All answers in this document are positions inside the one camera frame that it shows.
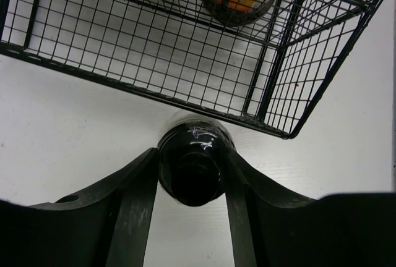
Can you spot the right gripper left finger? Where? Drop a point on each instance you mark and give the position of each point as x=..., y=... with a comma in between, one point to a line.
x=104, y=224

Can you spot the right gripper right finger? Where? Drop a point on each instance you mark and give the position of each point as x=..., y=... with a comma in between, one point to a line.
x=272, y=225

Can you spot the black-cap spice jar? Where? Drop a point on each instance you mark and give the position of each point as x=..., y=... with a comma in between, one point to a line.
x=191, y=159

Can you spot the black wire basket rack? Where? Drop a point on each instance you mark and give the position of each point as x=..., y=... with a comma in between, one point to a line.
x=267, y=76

